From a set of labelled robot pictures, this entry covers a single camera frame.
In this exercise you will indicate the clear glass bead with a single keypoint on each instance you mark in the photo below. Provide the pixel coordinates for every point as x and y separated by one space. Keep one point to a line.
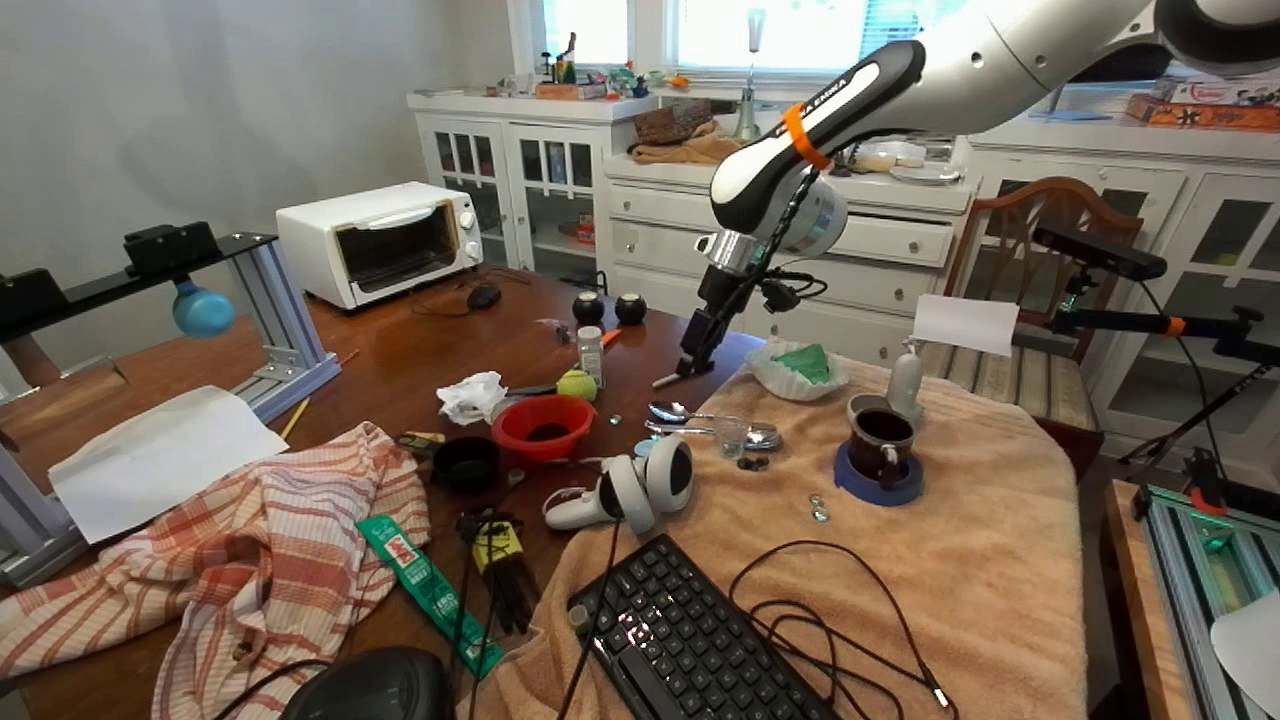
824 513
812 505

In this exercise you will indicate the black binder clip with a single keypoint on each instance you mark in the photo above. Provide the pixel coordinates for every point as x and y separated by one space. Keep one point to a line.
762 442

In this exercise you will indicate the small shaker bottle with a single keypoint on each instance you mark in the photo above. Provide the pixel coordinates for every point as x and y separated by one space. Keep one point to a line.
589 351

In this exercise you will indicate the white paper tag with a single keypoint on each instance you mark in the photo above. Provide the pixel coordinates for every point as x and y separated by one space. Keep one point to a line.
974 325

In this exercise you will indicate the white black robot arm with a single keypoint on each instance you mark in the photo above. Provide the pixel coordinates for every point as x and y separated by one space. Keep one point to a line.
986 67

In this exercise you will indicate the white paper sheet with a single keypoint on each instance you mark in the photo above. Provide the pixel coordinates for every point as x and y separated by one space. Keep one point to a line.
162 461

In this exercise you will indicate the black white marker pen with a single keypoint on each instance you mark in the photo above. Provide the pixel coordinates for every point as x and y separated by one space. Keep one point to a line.
664 380

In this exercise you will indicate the white crumpled tissue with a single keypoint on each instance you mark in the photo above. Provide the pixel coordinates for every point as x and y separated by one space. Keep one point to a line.
475 399

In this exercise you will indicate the yellow black tool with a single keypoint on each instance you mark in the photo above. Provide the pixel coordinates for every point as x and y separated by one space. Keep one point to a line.
497 547

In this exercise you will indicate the black camera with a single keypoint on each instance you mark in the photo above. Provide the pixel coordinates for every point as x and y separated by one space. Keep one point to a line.
175 251

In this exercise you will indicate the brown wooden chair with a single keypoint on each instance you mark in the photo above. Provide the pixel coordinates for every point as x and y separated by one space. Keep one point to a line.
1093 213

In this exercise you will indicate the white glass door cabinet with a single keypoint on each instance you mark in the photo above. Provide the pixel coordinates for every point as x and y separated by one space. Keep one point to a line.
503 133

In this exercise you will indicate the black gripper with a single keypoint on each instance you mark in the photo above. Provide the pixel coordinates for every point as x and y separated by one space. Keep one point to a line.
723 304

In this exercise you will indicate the black tripod stand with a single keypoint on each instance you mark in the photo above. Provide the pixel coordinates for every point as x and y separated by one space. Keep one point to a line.
1084 251

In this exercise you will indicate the small clear glass jar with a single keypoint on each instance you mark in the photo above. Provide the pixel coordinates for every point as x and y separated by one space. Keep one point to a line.
727 430

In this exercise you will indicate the white drawer sideboard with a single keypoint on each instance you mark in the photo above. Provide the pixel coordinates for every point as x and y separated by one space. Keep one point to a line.
653 226

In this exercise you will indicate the black computer mouse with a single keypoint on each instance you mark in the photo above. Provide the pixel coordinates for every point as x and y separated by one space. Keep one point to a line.
483 297

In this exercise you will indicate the teal aluminium frame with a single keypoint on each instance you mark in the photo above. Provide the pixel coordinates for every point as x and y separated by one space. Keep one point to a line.
1201 563

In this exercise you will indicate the aluminium camera stand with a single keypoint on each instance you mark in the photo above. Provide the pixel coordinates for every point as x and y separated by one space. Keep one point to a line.
272 304

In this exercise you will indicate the red striped cloth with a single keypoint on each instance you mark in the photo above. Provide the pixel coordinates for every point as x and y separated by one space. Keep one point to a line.
264 563

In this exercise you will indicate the blue ball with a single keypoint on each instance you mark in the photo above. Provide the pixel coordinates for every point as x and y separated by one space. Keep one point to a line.
203 313

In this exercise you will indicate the green packet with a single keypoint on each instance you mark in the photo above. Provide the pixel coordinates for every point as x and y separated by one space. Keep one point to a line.
805 362

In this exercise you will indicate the long green box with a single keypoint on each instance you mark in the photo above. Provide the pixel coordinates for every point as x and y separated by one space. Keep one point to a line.
426 587

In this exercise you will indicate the white round shade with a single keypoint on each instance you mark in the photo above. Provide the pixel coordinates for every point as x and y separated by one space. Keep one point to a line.
1252 652

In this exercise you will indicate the brown woven basket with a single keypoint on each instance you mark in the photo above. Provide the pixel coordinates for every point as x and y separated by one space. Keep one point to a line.
672 122

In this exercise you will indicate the red bowl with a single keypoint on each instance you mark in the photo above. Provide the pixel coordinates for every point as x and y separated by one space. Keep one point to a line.
547 426

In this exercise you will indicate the white toaster oven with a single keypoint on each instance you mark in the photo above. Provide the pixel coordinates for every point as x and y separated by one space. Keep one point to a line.
320 246

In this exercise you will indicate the black keyboard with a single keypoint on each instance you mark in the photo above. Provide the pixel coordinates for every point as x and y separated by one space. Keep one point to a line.
680 643

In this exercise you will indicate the yellow tennis ball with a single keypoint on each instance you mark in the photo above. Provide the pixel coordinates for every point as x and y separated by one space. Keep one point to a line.
578 386

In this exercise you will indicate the yellow pencil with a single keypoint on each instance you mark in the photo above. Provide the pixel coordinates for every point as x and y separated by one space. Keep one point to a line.
294 422

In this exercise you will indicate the small black bowl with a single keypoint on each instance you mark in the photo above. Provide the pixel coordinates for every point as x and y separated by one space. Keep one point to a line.
465 467

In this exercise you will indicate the dark metal mug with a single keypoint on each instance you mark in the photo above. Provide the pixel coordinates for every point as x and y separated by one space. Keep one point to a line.
882 447

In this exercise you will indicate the white framed window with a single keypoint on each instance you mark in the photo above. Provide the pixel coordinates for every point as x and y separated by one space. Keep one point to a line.
704 34

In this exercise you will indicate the white tall cabinet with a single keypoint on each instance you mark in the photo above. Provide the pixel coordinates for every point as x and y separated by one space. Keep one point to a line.
1186 184

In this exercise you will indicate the tan towel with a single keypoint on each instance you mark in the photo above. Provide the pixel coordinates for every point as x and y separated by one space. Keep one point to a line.
963 587

